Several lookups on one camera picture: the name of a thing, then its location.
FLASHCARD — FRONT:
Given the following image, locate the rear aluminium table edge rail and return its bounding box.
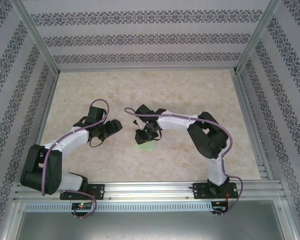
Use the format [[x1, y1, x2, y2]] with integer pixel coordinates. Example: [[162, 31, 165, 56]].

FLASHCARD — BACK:
[[56, 65, 238, 73]]

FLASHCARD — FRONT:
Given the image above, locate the right aluminium frame post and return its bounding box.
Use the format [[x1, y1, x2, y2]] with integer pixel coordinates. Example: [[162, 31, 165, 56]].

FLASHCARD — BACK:
[[233, 0, 283, 74]]

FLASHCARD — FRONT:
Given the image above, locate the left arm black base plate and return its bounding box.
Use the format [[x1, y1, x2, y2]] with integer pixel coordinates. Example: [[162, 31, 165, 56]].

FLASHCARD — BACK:
[[59, 183, 106, 201]]

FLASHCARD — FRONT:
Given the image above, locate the aluminium table edge rail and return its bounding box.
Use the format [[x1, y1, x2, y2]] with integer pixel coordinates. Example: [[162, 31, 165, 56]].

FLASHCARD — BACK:
[[231, 69, 276, 182], [56, 65, 238, 73], [24, 71, 61, 183]]

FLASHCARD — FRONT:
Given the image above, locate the circuit board with green light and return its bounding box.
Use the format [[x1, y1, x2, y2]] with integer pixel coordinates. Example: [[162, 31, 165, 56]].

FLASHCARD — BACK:
[[71, 202, 93, 211]]

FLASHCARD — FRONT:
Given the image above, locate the grey sheet metal tray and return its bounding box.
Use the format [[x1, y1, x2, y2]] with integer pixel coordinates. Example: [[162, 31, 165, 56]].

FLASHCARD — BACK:
[[4, 199, 300, 240]]

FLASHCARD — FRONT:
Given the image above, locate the light green cloth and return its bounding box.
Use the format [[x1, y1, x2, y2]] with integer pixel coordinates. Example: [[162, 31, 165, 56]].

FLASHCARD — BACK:
[[134, 140, 156, 152]]

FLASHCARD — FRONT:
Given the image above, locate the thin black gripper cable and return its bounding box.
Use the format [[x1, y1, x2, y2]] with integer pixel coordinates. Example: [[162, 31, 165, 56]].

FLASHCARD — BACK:
[[88, 137, 106, 149], [151, 128, 164, 143]]

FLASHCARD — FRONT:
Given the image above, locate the aluminium frame post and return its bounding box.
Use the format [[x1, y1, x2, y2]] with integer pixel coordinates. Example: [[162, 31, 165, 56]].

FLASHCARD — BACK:
[[11, 0, 61, 76], [233, 0, 283, 74]]

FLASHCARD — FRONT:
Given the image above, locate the left aluminium frame post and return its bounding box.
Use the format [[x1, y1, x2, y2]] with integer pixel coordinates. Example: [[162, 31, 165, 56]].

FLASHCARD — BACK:
[[11, 0, 61, 76]]

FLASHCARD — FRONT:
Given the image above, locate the small circuit board with pins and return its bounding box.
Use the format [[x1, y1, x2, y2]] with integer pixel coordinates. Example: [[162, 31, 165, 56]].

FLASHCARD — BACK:
[[212, 201, 228, 212]]

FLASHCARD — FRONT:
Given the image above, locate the aluminium mounting rail beam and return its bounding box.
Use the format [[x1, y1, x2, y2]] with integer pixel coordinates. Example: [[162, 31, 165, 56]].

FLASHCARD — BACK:
[[13, 181, 287, 202]]

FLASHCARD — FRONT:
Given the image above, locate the right aluminium table edge rail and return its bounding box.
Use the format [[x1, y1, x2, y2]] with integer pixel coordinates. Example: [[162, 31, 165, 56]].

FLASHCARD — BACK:
[[231, 69, 276, 182]]

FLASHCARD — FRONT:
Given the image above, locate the slotted grey cable duct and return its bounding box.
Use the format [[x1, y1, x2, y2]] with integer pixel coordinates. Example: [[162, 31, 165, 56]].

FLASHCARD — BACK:
[[23, 201, 213, 212]]

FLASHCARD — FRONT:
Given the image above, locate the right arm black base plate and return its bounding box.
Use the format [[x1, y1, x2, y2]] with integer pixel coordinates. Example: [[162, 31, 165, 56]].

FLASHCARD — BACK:
[[192, 182, 240, 200]]

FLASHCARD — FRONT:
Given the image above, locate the left aluminium table edge rail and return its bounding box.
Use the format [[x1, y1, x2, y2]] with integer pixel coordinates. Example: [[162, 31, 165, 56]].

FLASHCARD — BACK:
[[24, 71, 61, 183]]

